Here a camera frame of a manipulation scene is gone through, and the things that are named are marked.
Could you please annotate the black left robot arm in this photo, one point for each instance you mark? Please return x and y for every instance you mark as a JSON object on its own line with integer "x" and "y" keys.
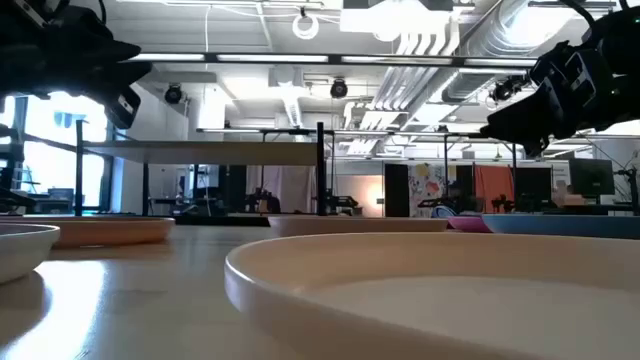
{"x": 30, "y": 30}

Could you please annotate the floral poster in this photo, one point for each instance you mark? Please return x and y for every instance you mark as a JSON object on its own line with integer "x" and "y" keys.
{"x": 425, "y": 187}

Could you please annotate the black computer monitor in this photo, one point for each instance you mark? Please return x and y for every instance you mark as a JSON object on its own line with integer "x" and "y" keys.
{"x": 591, "y": 176}
{"x": 532, "y": 186}

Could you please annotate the terracotta plate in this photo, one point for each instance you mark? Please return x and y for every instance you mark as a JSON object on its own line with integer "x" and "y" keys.
{"x": 110, "y": 231}

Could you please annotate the black panel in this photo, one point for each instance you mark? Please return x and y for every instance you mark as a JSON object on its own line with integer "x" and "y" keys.
{"x": 396, "y": 190}

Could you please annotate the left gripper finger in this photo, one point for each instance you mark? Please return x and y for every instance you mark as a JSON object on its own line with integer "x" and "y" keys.
{"x": 125, "y": 75}
{"x": 110, "y": 51}

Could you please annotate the silver air duct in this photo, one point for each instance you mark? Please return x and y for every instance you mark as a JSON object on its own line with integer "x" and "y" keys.
{"x": 500, "y": 40}

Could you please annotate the long ceiling light bar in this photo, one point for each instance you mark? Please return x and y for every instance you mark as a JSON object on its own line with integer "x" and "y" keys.
{"x": 270, "y": 58}

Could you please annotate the black track spotlight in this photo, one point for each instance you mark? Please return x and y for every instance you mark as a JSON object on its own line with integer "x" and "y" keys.
{"x": 502, "y": 90}
{"x": 173, "y": 94}
{"x": 338, "y": 88}

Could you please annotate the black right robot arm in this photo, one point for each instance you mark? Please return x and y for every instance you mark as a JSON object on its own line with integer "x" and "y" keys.
{"x": 625, "y": 35}

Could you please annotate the salmon pink plate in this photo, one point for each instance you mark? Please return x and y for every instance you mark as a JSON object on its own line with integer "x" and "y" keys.
{"x": 350, "y": 226}

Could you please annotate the light grey plate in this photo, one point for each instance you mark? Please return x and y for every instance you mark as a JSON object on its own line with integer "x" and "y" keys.
{"x": 25, "y": 250}

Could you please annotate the magenta plate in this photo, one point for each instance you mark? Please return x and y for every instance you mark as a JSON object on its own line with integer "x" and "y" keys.
{"x": 470, "y": 225}

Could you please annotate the blue plate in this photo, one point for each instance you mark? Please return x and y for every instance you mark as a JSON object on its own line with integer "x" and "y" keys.
{"x": 560, "y": 226}

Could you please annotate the orange panel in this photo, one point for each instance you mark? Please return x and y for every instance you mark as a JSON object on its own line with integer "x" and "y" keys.
{"x": 492, "y": 185}

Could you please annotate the white curtain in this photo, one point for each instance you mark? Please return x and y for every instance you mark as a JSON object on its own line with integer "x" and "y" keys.
{"x": 290, "y": 187}

